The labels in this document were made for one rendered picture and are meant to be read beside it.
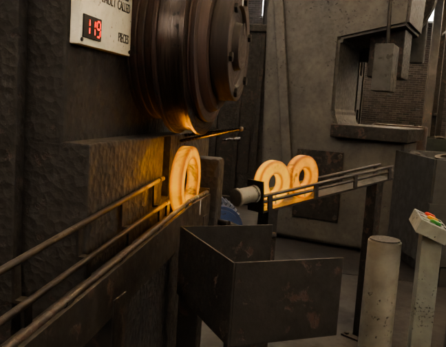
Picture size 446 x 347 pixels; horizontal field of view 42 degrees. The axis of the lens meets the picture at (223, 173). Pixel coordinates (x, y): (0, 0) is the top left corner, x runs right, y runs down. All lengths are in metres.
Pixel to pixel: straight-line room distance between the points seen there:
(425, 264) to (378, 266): 0.17
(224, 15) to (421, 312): 1.34
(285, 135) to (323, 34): 0.76
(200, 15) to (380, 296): 1.24
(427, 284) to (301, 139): 2.21
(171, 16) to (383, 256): 1.20
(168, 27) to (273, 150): 3.02
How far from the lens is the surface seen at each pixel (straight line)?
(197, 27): 1.38
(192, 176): 1.63
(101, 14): 1.25
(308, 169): 2.12
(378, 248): 2.14
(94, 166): 1.15
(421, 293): 2.24
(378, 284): 2.17
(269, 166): 1.96
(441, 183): 3.49
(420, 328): 2.28
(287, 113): 4.23
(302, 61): 4.25
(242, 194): 1.87
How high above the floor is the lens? 0.96
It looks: 7 degrees down
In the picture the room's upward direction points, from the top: 4 degrees clockwise
